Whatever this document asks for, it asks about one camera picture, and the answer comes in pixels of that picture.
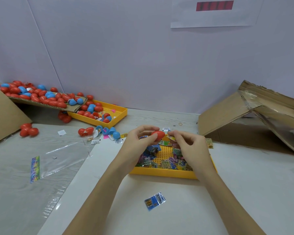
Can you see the person's left hand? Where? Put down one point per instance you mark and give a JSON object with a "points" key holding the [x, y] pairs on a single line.
{"points": [[132, 151]]}

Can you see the person's right hand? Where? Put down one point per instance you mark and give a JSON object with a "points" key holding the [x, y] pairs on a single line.
{"points": [[196, 154]]}

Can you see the yellow label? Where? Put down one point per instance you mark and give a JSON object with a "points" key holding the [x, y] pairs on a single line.
{"points": [[209, 143]]}

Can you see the single red plastic egg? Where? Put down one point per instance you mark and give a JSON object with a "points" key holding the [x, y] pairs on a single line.
{"points": [[158, 135]]}

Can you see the blue packet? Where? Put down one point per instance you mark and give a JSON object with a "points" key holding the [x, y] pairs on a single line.
{"points": [[155, 201]]}

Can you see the pile of plastic eggs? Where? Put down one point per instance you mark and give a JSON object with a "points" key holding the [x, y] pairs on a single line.
{"points": [[54, 98]]}

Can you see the person's right forearm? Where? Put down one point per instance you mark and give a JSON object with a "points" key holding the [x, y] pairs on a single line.
{"points": [[233, 208]]}

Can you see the person's left forearm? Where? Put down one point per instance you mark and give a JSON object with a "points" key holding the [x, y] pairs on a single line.
{"points": [[93, 208]]}

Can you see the yellow plastic tray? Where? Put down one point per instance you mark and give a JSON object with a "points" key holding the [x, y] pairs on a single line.
{"points": [[157, 172]]}

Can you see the yellow tray under eggs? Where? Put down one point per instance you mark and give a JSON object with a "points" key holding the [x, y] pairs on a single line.
{"points": [[118, 114]]}

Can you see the torn flattened cardboard box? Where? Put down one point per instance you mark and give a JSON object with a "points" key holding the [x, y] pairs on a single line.
{"points": [[220, 112]]}

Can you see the clear bag with coloured label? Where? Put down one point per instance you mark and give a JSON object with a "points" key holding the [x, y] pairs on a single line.
{"points": [[61, 161]]}

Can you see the small white paper scrap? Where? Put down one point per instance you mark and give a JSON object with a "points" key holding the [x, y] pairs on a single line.
{"points": [[61, 132]]}

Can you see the brown cardboard sheet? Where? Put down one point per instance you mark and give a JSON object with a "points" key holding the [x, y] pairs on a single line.
{"points": [[37, 101]]}

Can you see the tall brown cardboard box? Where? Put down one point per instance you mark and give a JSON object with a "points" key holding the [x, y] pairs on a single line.
{"points": [[1, 120]]}

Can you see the white paper sign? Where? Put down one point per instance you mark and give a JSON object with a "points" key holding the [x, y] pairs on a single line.
{"points": [[215, 14]]}

